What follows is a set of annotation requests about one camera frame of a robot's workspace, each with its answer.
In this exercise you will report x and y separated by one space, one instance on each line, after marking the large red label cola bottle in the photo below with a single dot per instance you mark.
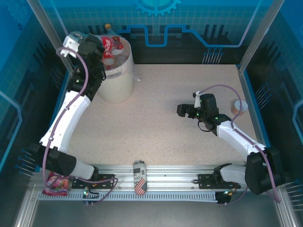
109 55

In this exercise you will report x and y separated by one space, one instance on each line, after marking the yellow cap red label bottle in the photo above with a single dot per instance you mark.
108 26

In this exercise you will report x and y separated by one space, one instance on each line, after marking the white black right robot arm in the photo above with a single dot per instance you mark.
236 139

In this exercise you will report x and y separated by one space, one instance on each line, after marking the round white plastic bin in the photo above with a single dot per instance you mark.
118 87

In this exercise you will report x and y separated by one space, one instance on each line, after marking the brown paper cup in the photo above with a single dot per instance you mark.
236 104

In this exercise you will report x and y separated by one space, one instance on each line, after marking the flag print drink can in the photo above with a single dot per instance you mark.
139 175

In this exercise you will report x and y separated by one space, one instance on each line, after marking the pink purple snack bag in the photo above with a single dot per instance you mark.
55 184

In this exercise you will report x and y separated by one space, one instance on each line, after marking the aluminium frame post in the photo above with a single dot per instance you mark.
49 35
260 33

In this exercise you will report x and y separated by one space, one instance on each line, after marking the aluminium mounting rail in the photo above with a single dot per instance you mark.
170 175

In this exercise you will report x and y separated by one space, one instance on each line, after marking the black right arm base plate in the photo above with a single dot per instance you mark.
204 180

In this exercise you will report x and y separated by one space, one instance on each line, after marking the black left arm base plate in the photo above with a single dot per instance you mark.
105 177

